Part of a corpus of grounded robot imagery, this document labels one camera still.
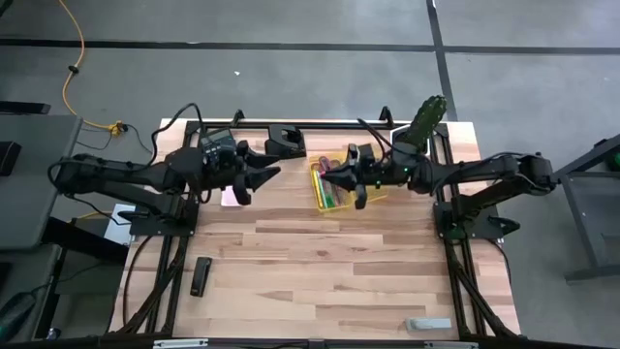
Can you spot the yellow transparent pencil case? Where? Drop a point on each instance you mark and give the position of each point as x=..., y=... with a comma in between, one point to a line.
x=312, y=165

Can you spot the black aluminium table frame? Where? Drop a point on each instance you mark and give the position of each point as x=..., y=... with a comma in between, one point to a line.
x=315, y=126

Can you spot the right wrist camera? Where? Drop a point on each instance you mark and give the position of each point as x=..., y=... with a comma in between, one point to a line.
x=367, y=151

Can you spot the black stapler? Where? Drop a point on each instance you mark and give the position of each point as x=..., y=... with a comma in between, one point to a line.
x=201, y=276

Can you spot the black flat bar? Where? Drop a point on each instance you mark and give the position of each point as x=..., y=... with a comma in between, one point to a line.
x=24, y=107

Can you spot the pink sticky note pad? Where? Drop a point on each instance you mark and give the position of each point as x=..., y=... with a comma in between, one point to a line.
x=228, y=199

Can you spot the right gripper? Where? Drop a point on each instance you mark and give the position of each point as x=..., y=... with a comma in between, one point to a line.
x=373, y=174

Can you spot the green cactus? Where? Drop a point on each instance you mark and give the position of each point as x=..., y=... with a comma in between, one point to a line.
x=426, y=118

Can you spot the dark metal cart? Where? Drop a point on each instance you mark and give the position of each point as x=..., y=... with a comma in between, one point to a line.
x=581, y=213

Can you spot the white board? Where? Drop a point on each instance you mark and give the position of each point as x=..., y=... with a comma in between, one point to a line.
x=116, y=228

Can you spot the black box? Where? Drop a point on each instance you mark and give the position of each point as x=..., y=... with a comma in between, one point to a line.
x=9, y=159

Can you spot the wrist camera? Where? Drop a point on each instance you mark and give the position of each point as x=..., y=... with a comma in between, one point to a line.
x=367, y=151
x=216, y=140

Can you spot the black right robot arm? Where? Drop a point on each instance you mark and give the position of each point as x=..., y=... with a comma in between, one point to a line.
x=484, y=172

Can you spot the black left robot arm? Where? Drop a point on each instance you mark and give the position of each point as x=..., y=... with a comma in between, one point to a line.
x=121, y=177

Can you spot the grey side table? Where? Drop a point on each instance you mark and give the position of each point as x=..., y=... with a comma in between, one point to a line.
x=34, y=184

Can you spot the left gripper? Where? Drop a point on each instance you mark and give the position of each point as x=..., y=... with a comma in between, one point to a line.
x=223, y=169

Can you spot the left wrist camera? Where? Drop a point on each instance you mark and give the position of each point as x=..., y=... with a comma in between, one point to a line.
x=216, y=140

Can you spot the silver metal bracket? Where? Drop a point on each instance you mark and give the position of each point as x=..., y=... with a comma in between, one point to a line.
x=179, y=343
x=450, y=345

